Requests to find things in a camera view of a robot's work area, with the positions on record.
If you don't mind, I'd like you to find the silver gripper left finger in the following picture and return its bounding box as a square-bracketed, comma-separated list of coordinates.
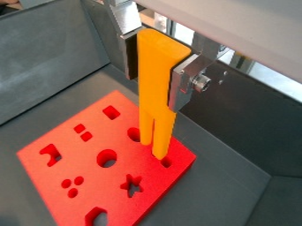
[104, 0, 143, 79]

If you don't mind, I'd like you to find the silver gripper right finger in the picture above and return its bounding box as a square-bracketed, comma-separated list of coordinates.
[167, 33, 230, 112]

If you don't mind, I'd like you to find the yellow square-circle peg object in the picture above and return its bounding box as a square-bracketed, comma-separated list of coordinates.
[136, 28, 191, 160]

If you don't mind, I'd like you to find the red foam shape board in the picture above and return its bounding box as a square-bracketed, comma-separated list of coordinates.
[17, 91, 197, 226]

